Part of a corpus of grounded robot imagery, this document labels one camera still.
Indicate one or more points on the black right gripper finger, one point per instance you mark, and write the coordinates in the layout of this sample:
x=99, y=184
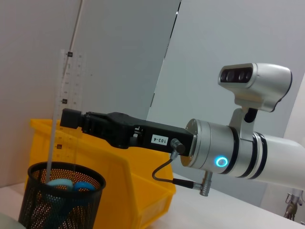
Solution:
x=71, y=118

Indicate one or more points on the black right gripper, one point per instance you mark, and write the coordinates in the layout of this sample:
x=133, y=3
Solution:
x=147, y=136

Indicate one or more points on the transparent plastic ruler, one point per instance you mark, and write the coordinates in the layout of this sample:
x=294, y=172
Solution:
x=71, y=78

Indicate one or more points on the blue scissors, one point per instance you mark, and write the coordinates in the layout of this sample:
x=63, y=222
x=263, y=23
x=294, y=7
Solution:
x=81, y=186

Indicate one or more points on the black mesh pen holder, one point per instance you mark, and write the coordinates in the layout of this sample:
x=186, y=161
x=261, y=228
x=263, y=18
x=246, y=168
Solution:
x=59, y=207

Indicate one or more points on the yellow plastic bin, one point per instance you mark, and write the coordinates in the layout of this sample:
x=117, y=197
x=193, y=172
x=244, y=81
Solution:
x=133, y=171

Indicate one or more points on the white humanoid robot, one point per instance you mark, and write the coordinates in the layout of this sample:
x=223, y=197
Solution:
x=294, y=202

